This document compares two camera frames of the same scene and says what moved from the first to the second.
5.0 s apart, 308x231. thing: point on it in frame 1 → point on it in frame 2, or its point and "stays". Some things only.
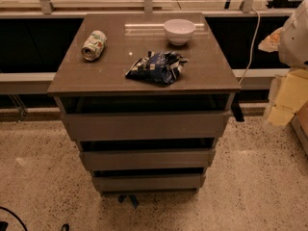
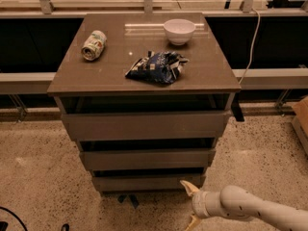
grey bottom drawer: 148,183 stays
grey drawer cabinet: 146,97 stays
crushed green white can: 94,45 stays
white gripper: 295,42 → 197,204
